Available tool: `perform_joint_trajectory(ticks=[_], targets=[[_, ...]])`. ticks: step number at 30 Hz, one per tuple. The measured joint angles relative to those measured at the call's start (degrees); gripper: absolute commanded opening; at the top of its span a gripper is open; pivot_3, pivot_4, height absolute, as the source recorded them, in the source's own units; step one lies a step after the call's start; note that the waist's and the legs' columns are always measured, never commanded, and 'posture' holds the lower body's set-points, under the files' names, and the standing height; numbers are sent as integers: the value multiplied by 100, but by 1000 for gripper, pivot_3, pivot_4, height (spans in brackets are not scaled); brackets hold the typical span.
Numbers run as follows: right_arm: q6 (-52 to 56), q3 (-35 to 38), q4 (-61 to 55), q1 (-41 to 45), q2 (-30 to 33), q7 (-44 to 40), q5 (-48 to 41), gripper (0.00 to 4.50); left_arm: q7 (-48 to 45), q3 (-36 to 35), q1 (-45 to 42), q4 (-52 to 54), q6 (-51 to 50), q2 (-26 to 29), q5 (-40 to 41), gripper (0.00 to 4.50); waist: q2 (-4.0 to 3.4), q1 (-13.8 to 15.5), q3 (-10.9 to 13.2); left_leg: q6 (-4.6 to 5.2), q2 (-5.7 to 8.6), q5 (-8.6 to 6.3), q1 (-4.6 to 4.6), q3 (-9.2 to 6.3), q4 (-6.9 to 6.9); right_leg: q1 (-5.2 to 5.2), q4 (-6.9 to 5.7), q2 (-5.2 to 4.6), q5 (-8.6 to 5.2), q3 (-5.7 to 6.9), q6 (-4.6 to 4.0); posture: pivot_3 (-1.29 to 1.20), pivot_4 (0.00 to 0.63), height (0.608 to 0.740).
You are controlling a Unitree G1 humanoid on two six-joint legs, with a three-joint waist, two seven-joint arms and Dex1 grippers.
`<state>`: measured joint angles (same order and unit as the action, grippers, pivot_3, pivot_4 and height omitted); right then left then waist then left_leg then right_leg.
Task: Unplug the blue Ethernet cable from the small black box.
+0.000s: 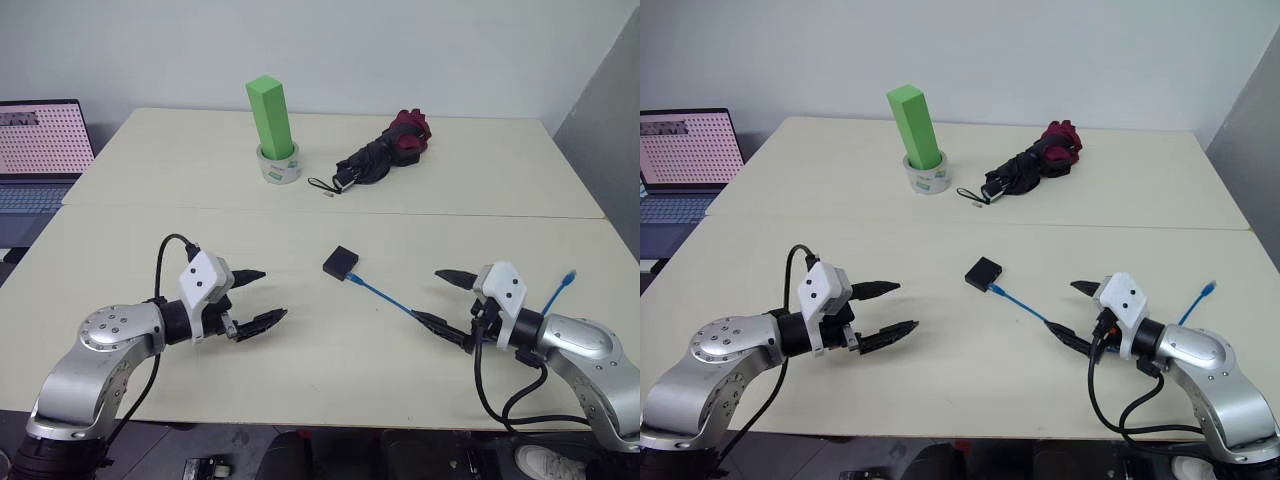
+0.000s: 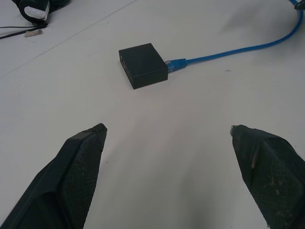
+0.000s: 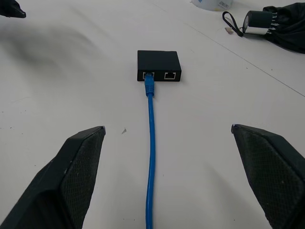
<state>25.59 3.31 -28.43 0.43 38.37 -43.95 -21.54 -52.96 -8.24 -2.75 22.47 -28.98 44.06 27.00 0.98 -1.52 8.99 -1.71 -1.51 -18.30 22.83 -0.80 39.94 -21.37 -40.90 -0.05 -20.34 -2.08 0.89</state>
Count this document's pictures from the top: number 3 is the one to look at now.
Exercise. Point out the black network coupler box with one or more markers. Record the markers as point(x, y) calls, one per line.
point(158, 65)

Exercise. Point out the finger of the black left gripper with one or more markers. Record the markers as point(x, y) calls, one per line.
point(10, 9)

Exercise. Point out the black folded umbrella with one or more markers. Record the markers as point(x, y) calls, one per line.
point(276, 22)

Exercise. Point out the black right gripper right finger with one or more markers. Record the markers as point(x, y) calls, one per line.
point(274, 171)

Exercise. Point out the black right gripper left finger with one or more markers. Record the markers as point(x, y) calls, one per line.
point(59, 181)

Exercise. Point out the white round container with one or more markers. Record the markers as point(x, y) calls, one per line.
point(212, 3)

